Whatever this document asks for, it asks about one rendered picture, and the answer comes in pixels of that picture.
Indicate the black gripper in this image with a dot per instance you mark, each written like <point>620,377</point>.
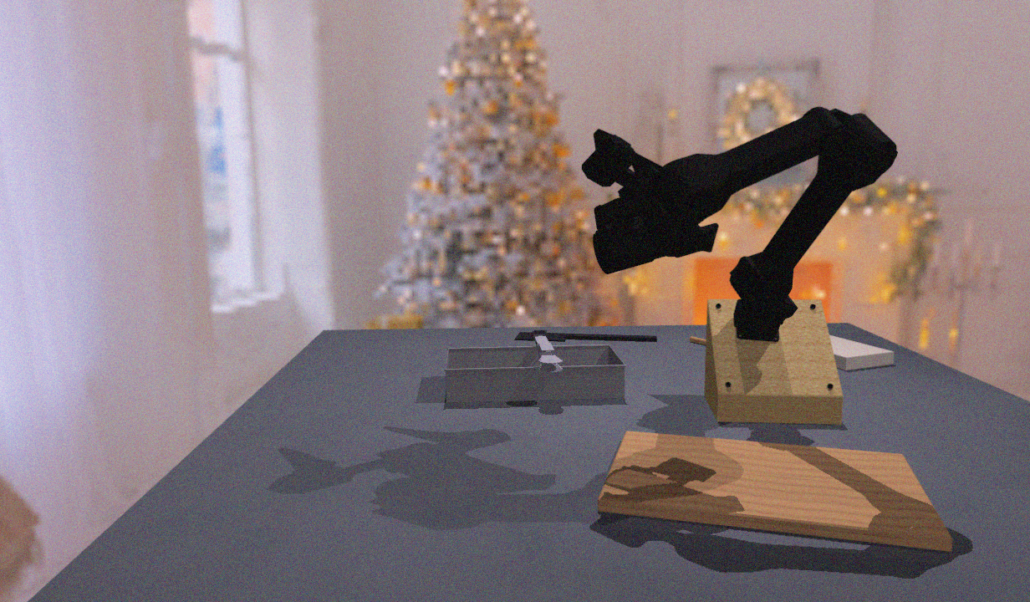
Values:
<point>611,161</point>

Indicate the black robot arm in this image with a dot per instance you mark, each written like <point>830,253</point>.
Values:
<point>853,152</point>

